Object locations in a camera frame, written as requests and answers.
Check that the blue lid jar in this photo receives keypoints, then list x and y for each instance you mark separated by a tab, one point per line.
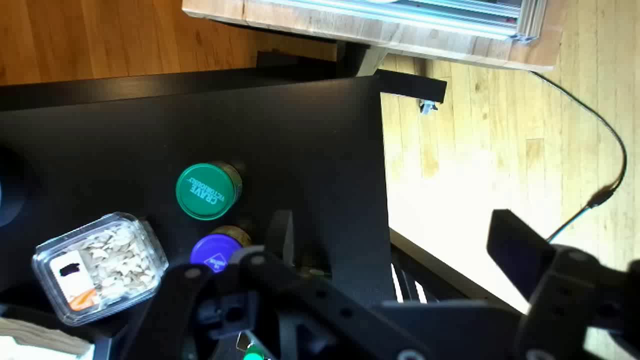
219	247

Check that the black wooden chair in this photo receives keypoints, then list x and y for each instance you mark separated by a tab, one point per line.
331	174

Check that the green lid jar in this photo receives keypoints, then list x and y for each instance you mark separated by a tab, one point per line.
206	190

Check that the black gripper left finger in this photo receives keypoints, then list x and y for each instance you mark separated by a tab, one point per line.
197	310

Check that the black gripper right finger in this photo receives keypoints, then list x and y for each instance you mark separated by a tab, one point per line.
568	293

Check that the clear plastic food container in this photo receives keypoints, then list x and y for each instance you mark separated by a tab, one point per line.
100	269

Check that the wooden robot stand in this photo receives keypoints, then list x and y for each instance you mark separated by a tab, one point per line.
521	35

